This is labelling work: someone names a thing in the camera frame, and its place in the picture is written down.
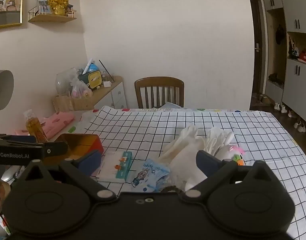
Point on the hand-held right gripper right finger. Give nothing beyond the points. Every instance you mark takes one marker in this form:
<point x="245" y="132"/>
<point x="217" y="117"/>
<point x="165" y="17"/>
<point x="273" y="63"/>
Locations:
<point x="208" y="162"/>

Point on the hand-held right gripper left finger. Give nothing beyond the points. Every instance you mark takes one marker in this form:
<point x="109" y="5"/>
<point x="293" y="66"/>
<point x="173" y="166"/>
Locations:
<point x="89" y="160"/>

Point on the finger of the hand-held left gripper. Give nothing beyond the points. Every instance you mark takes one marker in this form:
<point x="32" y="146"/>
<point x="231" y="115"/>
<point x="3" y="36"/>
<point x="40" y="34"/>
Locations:
<point x="56" y="150"/>

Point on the red tin box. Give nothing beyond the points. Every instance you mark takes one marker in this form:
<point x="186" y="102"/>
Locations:
<point x="77" y="141"/>

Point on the large white gauze cloth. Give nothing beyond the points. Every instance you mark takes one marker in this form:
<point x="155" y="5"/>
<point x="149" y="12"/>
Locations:
<point x="183" y="152"/>

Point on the small white gauze cloth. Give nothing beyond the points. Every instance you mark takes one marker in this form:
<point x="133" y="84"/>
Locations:
<point x="218" y="137"/>

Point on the colourful small toy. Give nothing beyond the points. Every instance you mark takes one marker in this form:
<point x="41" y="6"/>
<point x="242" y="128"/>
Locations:
<point x="231" y="153"/>

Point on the white card packet teal edge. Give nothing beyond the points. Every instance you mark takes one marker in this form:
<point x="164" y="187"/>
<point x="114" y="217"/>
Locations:
<point x="115" y="166"/>

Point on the pink printed folded cloth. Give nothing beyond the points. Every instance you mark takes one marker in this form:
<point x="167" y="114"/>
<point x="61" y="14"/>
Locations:
<point x="59" y="122"/>

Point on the amber liquid plastic bottle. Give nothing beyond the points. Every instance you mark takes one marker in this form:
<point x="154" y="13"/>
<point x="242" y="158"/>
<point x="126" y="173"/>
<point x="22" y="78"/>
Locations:
<point x="36" y="127"/>

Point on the colourful dotted white cloth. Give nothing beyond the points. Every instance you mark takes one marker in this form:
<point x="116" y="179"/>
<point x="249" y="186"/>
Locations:
<point x="79" y="127"/>

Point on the wooden desk organizer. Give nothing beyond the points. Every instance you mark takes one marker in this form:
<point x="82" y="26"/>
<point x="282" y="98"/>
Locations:
<point x="64" y="103"/>

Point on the black checked white tablecloth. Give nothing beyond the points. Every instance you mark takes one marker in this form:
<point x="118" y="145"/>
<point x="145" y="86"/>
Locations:
<point x="168" y="122"/>

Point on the blue printed cloth pouch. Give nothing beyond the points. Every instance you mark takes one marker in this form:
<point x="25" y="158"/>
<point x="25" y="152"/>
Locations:
<point x="148" y="173"/>

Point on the white round desk lamp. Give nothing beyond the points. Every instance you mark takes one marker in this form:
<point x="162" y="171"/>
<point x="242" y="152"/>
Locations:
<point x="1" y="90"/>

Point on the plastic bag with pink items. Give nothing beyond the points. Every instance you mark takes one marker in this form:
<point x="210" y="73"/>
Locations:
<point x="80" y="88"/>

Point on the light blue paper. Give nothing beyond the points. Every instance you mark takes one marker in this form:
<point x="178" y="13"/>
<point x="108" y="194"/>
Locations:
<point x="171" y="105"/>

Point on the clear glass dome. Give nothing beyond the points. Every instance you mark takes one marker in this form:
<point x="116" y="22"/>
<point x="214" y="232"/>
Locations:
<point x="64" y="80"/>

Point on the white drawer cabinet wooden top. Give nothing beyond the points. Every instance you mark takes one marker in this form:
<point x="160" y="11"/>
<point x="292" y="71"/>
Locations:
<point x="115" y="92"/>

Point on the green container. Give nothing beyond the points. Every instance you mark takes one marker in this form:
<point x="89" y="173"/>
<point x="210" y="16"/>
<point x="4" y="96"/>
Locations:
<point x="84" y="78"/>

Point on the small white box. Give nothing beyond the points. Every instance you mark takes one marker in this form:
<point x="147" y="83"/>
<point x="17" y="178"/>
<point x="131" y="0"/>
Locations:
<point x="107" y="84"/>

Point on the yellow tissue box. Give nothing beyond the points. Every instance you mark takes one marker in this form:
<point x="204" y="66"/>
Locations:
<point x="94" y="80"/>

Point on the white shoe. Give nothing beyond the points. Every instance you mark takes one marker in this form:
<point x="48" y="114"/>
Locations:
<point x="303" y="128"/>
<point x="290" y="113"/>
<point x="297" y="125"/>
<point x="283" y="108"/>
<point x="276" y="106"/>

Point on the white tube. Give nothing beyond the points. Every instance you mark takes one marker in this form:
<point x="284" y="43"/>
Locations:
<point x="88" y="66"/>

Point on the thin dark reed stick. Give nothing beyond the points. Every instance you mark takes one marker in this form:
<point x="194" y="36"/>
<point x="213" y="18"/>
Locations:
<point x="106" y="70"/>

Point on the wooden chair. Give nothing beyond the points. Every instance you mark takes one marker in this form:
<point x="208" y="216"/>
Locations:
<point x="159" y="82"/>

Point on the dark door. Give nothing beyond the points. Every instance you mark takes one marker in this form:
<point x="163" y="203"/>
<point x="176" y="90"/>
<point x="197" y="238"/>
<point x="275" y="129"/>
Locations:
<point x="256" y="55"/>

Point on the dark helmet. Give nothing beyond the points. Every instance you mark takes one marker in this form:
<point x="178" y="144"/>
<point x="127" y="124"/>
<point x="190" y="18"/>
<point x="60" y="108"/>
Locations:
<point x="293" y="52"/>

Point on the small dark figurine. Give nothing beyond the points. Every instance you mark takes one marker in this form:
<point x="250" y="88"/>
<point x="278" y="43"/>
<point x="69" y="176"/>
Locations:
<point x="70" y="9"/>

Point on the black hanging bag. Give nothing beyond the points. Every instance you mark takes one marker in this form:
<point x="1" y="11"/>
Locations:
<point x="280" y="35"/>

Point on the gold tree ornament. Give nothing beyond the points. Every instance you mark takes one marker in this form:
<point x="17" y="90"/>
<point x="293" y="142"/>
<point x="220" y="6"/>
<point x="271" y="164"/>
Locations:
<point x="59" y="1"/>

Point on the grey hallway cabinet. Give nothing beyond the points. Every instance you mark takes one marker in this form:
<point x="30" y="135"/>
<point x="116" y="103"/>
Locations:
<point x="298" y="7"/>

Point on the wooden wall shelf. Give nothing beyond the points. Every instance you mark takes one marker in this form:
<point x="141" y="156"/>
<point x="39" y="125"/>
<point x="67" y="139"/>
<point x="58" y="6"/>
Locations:
<point x="51" y="18"/>

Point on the small photo frame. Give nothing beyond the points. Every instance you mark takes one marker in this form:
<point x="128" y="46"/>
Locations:
<point x="44" y="5"/>

